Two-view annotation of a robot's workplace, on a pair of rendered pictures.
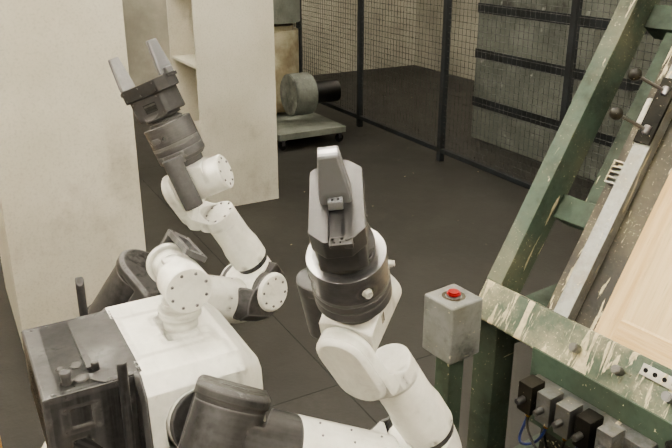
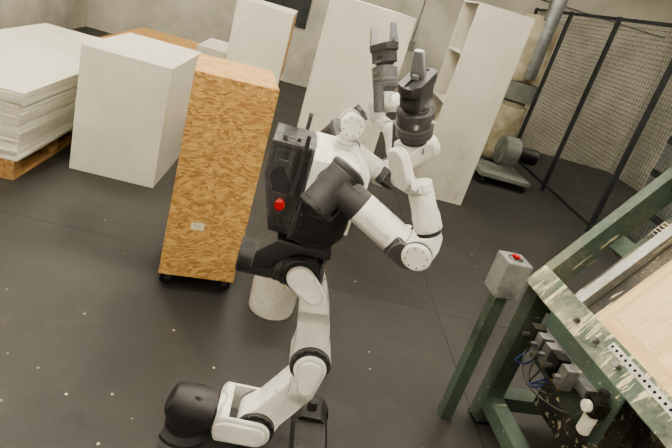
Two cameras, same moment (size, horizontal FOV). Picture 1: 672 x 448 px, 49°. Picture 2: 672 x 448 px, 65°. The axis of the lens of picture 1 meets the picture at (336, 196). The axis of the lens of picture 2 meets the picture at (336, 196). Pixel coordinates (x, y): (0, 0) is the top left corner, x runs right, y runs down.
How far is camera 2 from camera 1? 0.59 m
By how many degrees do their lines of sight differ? 20
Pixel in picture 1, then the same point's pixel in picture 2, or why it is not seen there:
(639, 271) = (643, 292)
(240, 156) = (447, 168)
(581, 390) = (567, 345)
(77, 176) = not seen: hidden behind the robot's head
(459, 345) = (505, 288)
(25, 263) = not seen: hidden behind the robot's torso
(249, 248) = not seen: hidden behind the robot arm
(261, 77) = (482, 123)
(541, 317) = (566, 296)
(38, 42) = (356, 43)
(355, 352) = (402, 157)
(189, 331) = (345, 150)
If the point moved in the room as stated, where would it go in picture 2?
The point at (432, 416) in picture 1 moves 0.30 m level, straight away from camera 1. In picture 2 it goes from (429, 217) to (473, 199)
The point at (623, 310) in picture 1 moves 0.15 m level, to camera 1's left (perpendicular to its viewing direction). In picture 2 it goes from (619, 310) to (581, 293)
